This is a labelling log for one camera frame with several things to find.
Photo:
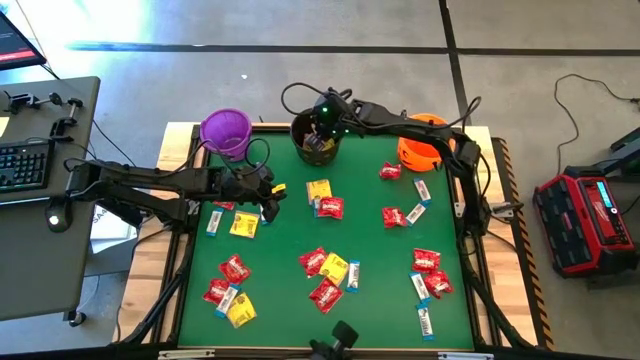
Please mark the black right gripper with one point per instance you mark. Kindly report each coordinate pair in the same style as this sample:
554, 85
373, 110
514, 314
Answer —
342, 117

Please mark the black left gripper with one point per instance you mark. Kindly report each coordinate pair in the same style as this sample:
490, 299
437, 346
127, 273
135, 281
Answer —
240, 189

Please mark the white blue Hershey's bar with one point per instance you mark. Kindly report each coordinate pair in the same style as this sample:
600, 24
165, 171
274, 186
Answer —
416, 214
226, 301
316, 210
422, 190
261, 217
353, 276
214, 223
419, 287
426, 322

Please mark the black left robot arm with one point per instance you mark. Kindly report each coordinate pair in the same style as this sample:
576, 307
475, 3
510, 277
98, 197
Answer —
150, 176

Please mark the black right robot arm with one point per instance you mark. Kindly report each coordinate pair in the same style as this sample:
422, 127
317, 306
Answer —
425, 131

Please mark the red Skittles candy packet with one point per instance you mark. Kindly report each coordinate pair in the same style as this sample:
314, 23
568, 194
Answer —
331, 208
313, 261
215, 291
390, 171
394, 217
439, 283
234, 269
225, 205
325, 295
426, 260

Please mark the black jack-o-lantern bucket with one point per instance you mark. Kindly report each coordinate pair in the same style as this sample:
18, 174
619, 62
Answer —
325, 157

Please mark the purple monster face bucket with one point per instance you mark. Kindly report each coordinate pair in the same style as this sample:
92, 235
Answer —
225, 131

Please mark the orange jack-o-lantern bucket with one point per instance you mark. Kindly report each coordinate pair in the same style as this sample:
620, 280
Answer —
420, 152

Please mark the black device on stand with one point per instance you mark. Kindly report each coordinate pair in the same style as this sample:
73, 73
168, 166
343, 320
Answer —
345, 334

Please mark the black computer mouse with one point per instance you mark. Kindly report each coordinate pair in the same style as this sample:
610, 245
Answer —
57, 216

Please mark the black desk clamp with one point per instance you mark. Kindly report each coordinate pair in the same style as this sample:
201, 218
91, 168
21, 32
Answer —
62, 122
20, 101

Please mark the black desk caster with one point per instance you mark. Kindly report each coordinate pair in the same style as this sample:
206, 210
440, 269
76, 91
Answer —
76, 319

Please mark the yellow black hazard tape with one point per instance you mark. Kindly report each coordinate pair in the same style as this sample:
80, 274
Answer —
524, 240

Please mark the grey desk panel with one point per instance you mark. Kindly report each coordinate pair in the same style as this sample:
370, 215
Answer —
45, 260
45, 125

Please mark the black keyboard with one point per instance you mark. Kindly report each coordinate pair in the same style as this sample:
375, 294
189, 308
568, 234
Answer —
25, 165

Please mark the red black power unit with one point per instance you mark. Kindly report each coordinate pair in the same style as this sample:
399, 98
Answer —
582, 225

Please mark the dark monitor with red bar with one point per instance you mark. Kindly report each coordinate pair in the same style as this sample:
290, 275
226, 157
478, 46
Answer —
15, 45

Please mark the dark stand base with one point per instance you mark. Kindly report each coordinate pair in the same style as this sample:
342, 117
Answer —
625, 155

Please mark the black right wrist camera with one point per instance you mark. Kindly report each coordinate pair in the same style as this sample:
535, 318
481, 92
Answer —
324, 111

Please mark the white metal bracket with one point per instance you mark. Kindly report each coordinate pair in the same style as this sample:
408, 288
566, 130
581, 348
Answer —
457, 207

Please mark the white frame bracket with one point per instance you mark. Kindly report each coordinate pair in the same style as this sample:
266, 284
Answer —
185, 354
465, 356

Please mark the black aluminium table frame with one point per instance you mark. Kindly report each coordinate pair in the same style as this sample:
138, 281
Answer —
390, 356

